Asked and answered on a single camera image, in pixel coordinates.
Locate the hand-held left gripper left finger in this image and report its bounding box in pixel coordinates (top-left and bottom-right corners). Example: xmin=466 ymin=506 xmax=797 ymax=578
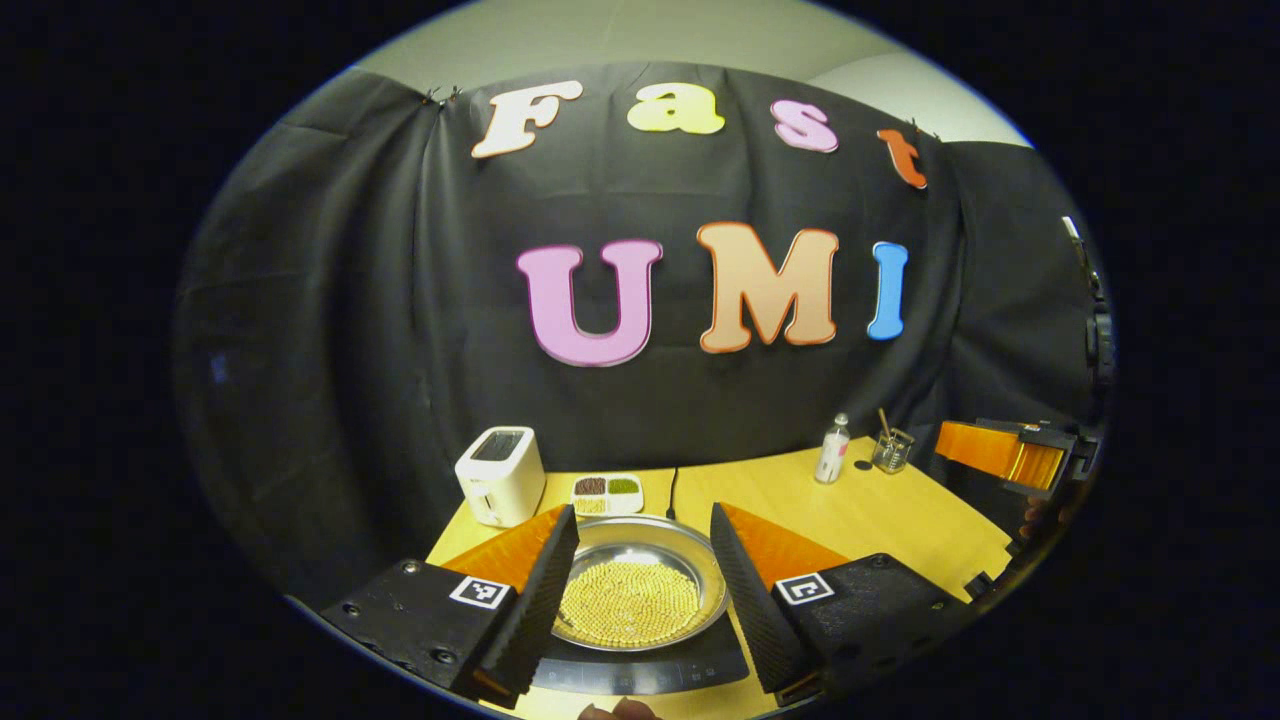
xmin=320 ymin=503 xmax=581 ymax=711

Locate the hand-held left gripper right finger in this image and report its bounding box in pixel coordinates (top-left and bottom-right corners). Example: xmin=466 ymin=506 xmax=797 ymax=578
xmin=708 ymin=502 xmax=976 ymax=706

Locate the stainless steel pot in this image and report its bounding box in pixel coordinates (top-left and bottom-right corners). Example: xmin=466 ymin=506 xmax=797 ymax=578
xmin=550 ymin=514 xmax=731 ymax=653

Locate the black induction cooktop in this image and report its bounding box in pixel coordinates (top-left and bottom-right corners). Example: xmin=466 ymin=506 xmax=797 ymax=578
xmin=530 ymin=610 xmax=751 ymax=696

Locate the pile of yellow soybeans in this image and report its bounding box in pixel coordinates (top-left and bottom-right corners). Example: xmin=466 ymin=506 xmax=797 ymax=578
xmin=556 ymin=560 xmax=703 ymax=647

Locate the white toaster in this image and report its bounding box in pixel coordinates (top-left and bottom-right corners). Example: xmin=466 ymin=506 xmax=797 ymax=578
xmin=455 ymin=426 xmax=547 ymax=528

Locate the white divided seasoning tray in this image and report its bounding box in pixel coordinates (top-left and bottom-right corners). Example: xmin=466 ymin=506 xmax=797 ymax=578
xmin=571 ymin=473 xmax=645 ymax=517

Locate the clear bottle with pink label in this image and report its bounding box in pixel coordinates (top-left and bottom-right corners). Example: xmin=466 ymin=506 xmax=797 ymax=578
xmin=814 ymin=413 xmax=852 ymax=486

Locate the metal wire holder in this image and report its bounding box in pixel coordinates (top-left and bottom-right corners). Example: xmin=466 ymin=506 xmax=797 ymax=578
xmin=871 ymin=427 xmax=915 ymax=475

